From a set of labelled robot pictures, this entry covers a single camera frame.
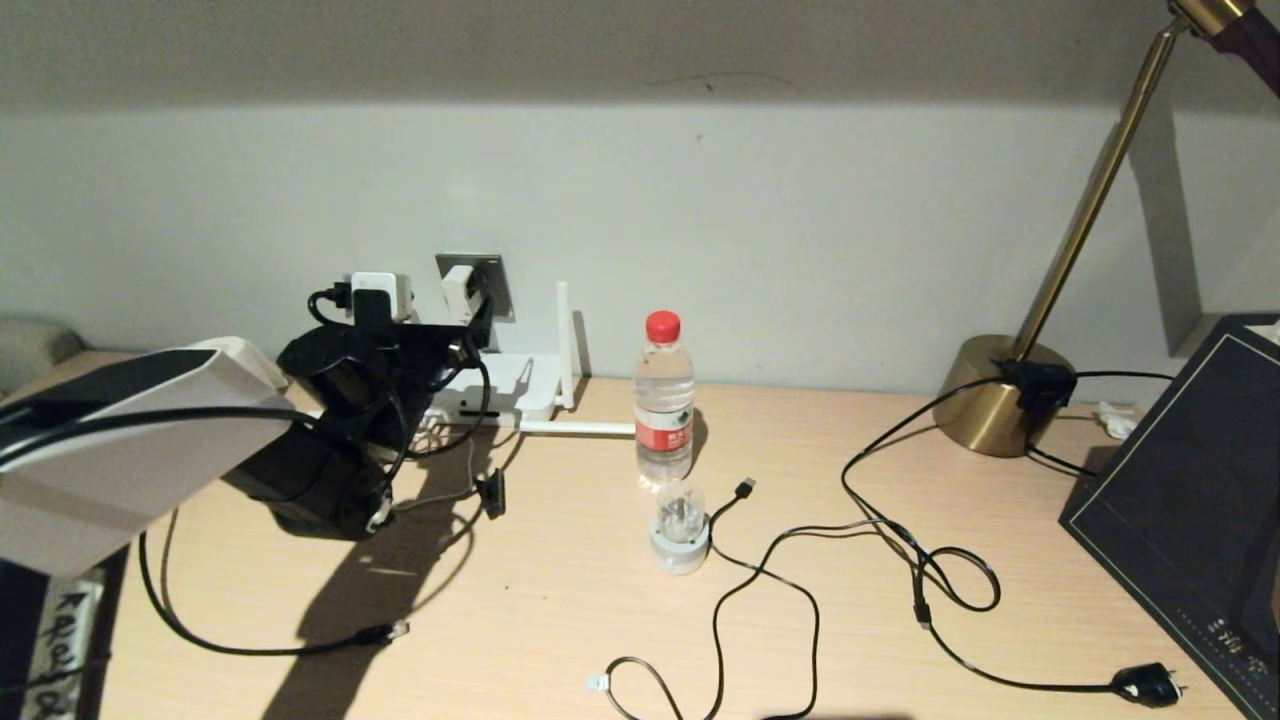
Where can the small black clip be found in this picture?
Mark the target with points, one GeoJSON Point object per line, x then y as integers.
{"type": "Point", "coordinates": [492, 495]}

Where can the black inline switch box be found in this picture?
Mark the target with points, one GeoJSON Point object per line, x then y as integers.
{"type": "Point", "coordinates": [1037, 387]}

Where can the clear water bottle red cap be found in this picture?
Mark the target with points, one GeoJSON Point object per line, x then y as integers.
{"type": "Point", "coordinates": [663, 400]}

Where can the brass desk lamp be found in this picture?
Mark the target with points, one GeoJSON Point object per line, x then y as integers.
{"type": "Point", "coordinates": [985, 410]}

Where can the white wifi router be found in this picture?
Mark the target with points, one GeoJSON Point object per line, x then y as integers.
{"type": "Point", "coordinates": [535, 385]}

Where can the crumpled white tissue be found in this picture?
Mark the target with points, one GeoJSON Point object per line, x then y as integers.
{"type": "Point", "coordinates": [1112, 422]}

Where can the white power adapter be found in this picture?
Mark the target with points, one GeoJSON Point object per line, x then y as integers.
{"type": "Point", "coordinates": [458, 290]}

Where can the white power adapter plug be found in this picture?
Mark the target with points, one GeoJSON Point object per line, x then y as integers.
{"type": "Point", "coordinates": [380, 295]}

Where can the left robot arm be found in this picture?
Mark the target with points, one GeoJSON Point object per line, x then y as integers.
{"type": "Point", "coordinates": [120, 470]}

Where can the grey wall socket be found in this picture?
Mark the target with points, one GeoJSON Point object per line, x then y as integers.
{"type": "Point", "coordinates": [497, 285]}

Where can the small white dome humidifier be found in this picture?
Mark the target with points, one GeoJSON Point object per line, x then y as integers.
{"type": "Point", "coordinates": [680, 545]}

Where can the white toilet paper roll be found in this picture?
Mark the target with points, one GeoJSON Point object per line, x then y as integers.
{"type": "Point", "coordinates": [255, 360]}

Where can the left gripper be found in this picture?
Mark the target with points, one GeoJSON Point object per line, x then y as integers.
{"type": "Point", "coordinates": [370, 370]}

